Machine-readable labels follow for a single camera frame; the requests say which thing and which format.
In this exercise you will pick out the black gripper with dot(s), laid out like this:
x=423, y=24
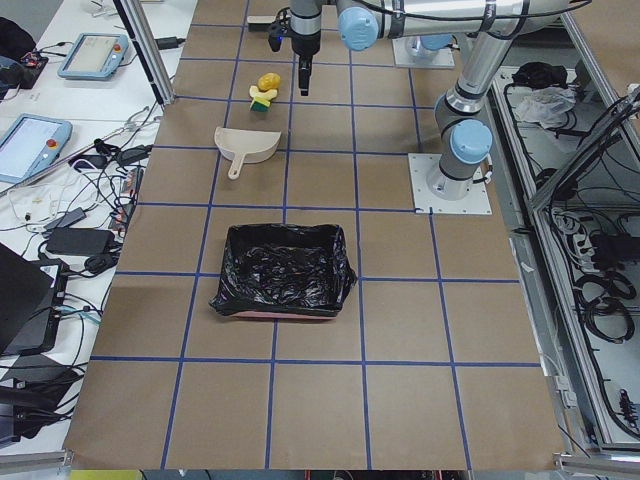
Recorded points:
x=305, y=42

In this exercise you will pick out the yellow potato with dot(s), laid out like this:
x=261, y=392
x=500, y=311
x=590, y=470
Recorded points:
x=269, y=81

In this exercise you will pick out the pale yellow peel piece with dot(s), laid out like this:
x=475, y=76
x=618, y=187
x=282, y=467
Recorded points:
x=268, y=95

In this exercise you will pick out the beige hand brush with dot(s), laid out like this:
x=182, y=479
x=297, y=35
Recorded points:
x=257, y=23

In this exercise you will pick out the beige plastic dustpan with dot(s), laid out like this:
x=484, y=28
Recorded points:
x=242, y=147

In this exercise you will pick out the yellow green sponge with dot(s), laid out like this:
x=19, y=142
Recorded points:
x=259, y=104

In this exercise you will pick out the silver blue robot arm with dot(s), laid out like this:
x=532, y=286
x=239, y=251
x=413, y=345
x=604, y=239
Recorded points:
x=496, y=24

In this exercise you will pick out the black lined pink bin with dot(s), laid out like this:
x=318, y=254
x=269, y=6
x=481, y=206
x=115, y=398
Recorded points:
x=284, y=271

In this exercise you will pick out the upper blue teach pendant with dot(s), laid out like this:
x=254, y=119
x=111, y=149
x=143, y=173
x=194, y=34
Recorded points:
x=94, y=56

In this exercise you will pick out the blue teach pendant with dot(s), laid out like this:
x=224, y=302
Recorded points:
x=94, y=56
x=30, y=145

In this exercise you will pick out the white crumpled cloth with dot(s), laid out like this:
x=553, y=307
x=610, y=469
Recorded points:
x=547, y=107

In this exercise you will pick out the lower blue teach pendant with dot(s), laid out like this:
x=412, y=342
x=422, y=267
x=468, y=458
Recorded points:
x=30, y=145

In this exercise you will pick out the black power adapter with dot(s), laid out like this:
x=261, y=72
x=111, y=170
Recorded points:
x=79, y=241

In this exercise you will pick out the black laptop computer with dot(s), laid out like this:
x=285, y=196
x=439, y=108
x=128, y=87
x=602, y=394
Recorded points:
x=31, y=294

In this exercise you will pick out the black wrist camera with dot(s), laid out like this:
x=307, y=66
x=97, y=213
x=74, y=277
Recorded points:
x=275, y=36

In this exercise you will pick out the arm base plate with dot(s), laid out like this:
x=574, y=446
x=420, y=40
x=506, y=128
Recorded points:
x=424, y=52
x=434, y=193

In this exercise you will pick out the aluminium frame post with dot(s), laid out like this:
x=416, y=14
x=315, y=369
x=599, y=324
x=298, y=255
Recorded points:
x=137, y=26

